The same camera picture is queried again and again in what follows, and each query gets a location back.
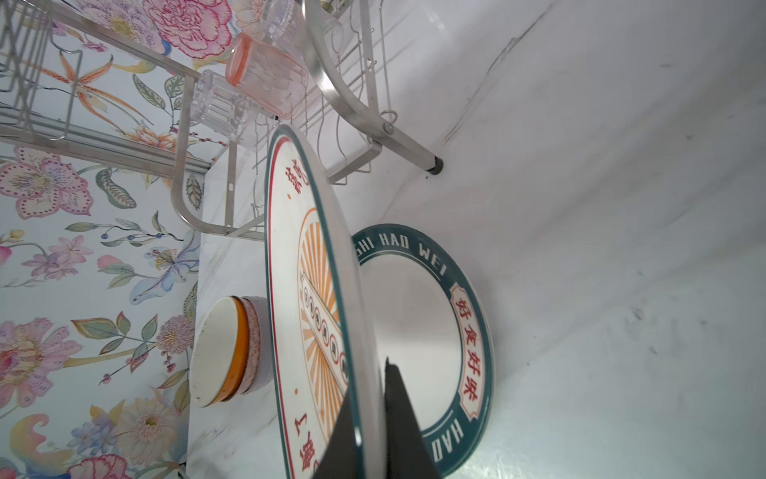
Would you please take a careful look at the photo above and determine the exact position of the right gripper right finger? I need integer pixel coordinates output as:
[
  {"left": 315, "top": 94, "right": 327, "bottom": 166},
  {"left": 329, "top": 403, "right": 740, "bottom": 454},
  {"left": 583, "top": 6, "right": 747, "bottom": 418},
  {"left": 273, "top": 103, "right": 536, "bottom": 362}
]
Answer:
[{"left": 384, "top": 360, "right": 441, "bottom": 478}]

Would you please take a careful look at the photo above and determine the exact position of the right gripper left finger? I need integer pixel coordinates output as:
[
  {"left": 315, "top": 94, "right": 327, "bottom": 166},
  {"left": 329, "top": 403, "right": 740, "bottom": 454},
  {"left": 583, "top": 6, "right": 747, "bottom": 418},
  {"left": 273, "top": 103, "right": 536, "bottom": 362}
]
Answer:
[{"left": 312, "top": 393, "right": 358, "bottom": 479}]

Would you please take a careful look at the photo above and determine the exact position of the orange patterned plate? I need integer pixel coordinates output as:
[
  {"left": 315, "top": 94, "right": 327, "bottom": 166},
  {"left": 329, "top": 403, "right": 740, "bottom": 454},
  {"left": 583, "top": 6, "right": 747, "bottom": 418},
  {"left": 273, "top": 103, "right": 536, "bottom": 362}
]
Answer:
[{"left": 265, "top": 125, "right": 387, "bottom": 478}]

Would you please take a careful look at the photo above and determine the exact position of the dark-rimmed lettered plate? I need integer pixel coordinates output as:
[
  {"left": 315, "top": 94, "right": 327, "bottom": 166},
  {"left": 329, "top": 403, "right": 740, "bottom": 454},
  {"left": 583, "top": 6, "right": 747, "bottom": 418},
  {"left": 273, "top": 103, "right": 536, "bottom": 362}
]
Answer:
[{"left": 353, "top": 224, "right": 496, "bottom": 477}]

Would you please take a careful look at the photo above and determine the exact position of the orange bowl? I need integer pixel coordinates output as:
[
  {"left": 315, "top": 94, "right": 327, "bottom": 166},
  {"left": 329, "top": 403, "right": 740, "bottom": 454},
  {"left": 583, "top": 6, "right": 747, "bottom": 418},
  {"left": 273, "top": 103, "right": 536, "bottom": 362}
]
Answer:
[{"left": 190, "top": 297, "right": 249, "bottom": 408}]

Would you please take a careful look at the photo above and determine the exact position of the red floral patterned bowl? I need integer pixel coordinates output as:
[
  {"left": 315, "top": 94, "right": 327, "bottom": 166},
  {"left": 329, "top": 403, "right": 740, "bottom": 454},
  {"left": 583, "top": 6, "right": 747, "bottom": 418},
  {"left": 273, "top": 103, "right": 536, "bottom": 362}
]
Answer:
[{"left": 237, "top": 297, "right": 273, "bottom": 395}]

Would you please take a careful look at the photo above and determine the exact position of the chrome two-tier dish rack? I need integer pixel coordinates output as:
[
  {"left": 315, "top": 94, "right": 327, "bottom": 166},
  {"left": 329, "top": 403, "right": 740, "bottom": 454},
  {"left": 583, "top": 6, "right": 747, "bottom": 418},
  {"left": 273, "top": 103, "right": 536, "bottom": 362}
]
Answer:
[{"left": 1, "top": 1, "right": 444, "bottom": 240}]

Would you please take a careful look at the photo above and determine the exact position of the clear glass right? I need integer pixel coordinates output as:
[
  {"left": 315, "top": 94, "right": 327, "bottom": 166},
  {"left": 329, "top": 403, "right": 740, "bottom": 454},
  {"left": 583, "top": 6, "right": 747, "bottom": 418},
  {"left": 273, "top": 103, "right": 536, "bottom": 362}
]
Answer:
[{"left": 190, "top": 70, "right": 269, "bottom": 151}]

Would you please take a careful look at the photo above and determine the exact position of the clear glass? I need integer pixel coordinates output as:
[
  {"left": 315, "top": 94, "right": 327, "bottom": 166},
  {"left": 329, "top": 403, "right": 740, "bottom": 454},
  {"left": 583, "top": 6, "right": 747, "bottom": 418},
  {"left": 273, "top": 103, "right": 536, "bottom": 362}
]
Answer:
[
  {"left": 261, "top": 0, "right": 346, "bottom": 63},
  {"left": 190, "top": 70, "right": 269, "bottom": 151}
]

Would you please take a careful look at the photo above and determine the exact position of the pink tinted glass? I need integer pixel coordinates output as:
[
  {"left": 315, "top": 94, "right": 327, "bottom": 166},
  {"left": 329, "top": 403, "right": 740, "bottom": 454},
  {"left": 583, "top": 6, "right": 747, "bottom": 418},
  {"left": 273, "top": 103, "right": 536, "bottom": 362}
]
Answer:
[{"left": 225, "top": 33, "right": 308, "bottom": 119}]

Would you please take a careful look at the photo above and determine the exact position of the clear glass left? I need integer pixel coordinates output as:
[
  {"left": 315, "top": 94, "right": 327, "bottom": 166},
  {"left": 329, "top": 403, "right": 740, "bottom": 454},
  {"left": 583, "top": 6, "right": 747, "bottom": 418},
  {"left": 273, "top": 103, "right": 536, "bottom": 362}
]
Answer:
[{"left": 261, "top": 0, "right": 346, "bottom": 63}]

